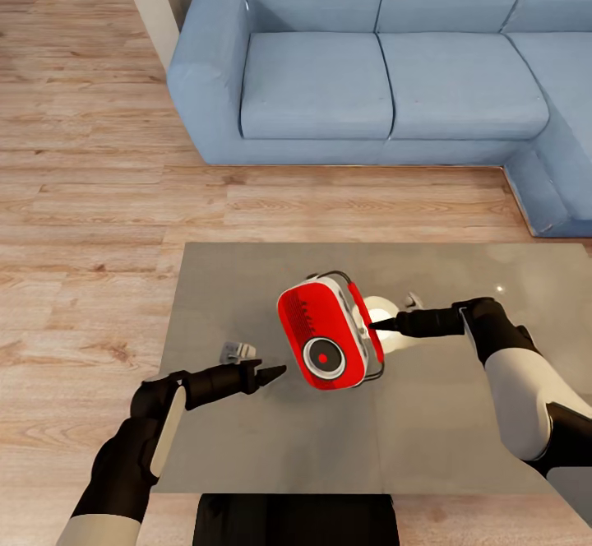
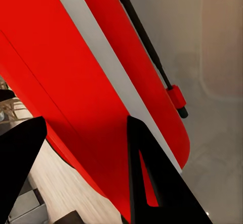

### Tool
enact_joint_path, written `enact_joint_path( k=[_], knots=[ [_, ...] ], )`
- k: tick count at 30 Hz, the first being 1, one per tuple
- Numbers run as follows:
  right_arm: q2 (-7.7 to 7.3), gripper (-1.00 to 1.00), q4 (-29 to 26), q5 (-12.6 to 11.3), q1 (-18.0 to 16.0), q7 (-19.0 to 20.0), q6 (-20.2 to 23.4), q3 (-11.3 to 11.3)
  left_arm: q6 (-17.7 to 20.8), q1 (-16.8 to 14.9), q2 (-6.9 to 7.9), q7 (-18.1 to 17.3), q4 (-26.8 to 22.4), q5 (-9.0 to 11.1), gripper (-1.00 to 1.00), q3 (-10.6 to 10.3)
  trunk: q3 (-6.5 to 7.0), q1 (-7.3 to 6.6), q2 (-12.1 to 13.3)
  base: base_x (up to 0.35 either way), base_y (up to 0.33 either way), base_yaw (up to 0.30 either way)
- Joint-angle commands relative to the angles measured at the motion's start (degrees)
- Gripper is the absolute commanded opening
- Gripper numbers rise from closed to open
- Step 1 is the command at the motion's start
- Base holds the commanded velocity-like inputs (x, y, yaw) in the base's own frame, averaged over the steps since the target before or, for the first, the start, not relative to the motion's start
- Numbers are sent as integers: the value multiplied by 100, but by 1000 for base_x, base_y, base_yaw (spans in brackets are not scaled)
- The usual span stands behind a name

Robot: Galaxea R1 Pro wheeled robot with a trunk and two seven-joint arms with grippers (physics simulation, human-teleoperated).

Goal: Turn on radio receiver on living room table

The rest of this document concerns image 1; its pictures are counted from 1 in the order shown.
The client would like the radio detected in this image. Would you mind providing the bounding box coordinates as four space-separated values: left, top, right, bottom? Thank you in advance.
277 274 384 391

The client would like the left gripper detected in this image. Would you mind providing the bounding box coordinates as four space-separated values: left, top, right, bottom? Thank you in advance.
206 359 287 402

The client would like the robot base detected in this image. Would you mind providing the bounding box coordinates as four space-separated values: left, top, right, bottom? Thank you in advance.
192 493 400 546

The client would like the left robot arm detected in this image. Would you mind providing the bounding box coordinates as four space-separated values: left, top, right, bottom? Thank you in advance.
55 341 287 546

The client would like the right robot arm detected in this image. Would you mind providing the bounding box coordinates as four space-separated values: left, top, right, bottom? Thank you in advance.
369 293 592 529

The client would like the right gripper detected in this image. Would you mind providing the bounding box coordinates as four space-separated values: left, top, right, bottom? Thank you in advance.
369 308 444 338

